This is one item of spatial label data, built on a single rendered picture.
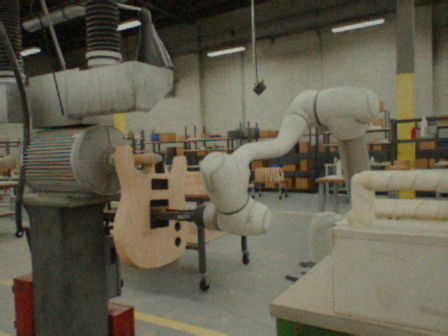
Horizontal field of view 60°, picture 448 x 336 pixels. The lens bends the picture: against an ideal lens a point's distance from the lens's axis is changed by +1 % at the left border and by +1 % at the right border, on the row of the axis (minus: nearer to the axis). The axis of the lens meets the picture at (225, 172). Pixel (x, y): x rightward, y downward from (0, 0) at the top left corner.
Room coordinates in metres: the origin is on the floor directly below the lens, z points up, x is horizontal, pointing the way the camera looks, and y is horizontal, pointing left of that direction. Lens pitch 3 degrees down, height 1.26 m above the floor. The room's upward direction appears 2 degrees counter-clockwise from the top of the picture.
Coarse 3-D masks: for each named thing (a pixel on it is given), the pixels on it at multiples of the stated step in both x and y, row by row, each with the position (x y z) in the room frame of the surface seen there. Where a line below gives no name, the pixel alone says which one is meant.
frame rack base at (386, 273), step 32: (384, 224) 0.79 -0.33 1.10; (416, 224) 0.78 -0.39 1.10; (352, 256) 0.74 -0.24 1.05; (384, 256) 0.72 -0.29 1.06; (416, 256) 0.69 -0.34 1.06; (352, 288) 0.74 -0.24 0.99; (384, 288) 0.72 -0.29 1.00; (416, 288) 0.69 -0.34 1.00; (384, 320) 0.72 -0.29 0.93; (416, 320) 0.69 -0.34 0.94
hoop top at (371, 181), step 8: (360, 176) 0.75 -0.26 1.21; (368, 176) 0.74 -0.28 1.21; (376, 176) 0.74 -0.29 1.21; (384, 176) 0.73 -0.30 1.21; (392, 176) 0.72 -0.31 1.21; (400, 176) 0.72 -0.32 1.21; (408, 176) 0.71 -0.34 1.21; (416, 176) 0.70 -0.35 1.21; (424, 176) 0.70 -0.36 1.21; (432, 176) 0.69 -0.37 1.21; (440, 176) 0.68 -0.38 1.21; (360, 184) 0.75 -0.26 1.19; (368, 184) 0.74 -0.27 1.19; (376, 184) 0.73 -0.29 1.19; (384, 184) 0.72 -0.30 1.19; (392, 184) 0.72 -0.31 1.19; (400, 184) 0.71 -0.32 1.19; (408, 184) 0.71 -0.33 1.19; (416, 184) 0.70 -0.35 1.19; (424, 184) 0.69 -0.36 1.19; (432, 184) 0.69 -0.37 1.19; (440, 184) 0.68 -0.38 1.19
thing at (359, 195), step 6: (354, 186) 0.75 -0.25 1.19; (360, 186) 0.75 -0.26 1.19; (354, 192) 0.75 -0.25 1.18; (360, 192) 0.75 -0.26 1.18; (366, 192) 0.75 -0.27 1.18; (354, 198) 0.75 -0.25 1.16; (360, 198) 0.75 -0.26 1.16; (366, 198) 0.75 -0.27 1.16; (354, 204) 0.75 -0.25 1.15; (360, 204) 0.75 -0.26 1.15; (366, 204) 0.75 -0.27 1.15; (354, 210) 0.75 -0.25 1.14; (360, 210) 0.75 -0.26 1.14; (366, 210) 0.75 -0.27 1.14; (360, 216) 0.75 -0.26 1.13; (366, 216) 0.75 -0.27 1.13; (360, 222) 0.75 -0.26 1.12; (366, 222) 0.75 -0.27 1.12; (354, 228) 0.75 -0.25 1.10; (360, 228) 0.75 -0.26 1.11; (366, 228) 0.75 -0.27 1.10
